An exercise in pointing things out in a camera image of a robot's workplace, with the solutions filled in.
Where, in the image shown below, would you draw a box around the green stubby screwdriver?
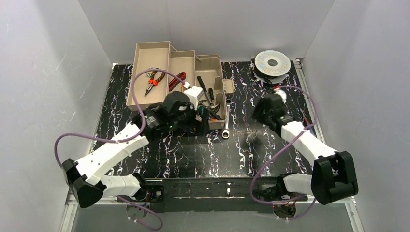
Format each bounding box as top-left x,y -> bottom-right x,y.
198,106 -> 209,118

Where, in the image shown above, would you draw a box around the red black utility knife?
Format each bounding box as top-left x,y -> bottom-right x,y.
168,72 -> 186,92

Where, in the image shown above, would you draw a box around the small black hammer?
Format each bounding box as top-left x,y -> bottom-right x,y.
206,109 -> 222,121

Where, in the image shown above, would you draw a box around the black handled claw hammer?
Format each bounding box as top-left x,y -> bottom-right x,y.
197,76 -> 220,113

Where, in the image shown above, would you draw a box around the orange black needle nose pliers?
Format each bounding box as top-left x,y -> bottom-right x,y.
144,71 -> 166,97

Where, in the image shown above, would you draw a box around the translucent beige tool box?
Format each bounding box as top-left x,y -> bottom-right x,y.
126,41 -> 236,131

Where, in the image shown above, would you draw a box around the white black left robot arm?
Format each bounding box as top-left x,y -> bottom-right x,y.
61,87 -> 209,208

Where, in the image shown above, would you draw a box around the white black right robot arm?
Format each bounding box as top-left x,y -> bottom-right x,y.
252,94 -> 359,205

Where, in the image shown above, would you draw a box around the blue red pen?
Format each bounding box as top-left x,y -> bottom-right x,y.
304,118 -> 314,129

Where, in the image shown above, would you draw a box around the white filament spool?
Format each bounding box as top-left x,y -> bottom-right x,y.
252,50 -> 291,84

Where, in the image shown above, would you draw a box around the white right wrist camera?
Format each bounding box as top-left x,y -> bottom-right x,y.
273,86 -> 287,103

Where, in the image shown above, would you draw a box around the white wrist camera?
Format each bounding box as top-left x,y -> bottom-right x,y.
183,86 -> 204,109
273,86 -> 287,103

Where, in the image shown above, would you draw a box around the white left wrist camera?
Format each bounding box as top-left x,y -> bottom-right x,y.
183,86 -> 204,109

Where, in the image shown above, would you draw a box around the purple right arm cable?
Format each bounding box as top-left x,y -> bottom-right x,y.
249,85 -> 318,221

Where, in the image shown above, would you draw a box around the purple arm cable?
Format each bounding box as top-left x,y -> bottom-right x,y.
54,68 -> 193,232
249,85 -> 318,221

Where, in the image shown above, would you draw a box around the silver ratchet ring wrench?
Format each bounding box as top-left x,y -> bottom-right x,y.
221,100 -> 231,139

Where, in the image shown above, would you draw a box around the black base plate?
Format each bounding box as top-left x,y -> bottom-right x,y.
117,176 -> 308,215

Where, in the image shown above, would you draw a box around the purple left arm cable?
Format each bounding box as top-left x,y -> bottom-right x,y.
54,68 -> 193,232

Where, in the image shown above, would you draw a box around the aluminium front rail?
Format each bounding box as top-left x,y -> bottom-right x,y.
61,178 -> 364,232

